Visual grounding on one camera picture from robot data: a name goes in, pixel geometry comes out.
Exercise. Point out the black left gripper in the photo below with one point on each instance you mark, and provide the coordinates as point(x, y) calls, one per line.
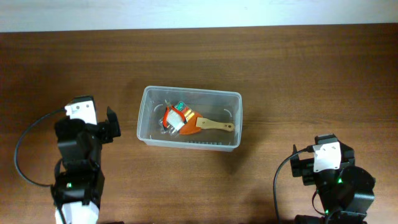
point(110, 128)

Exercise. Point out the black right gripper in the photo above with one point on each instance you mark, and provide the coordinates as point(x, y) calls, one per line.
point(305, 167)

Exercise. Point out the red handled pliers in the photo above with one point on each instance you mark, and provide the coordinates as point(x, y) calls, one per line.
point(173, 117)

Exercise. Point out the clear case coloured bits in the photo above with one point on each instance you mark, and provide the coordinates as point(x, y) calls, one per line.
point(186, 110)

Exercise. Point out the orange socket bit rail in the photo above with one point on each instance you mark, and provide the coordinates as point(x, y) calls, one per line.
point(204, 142)

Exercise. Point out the orange scraper wooden handle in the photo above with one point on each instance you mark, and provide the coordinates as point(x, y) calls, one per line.
point(197, 122)

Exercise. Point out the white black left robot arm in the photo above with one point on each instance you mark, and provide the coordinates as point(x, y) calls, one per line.
point(79, 180)

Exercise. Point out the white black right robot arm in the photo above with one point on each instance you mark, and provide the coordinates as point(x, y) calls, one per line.
point(345, 190)

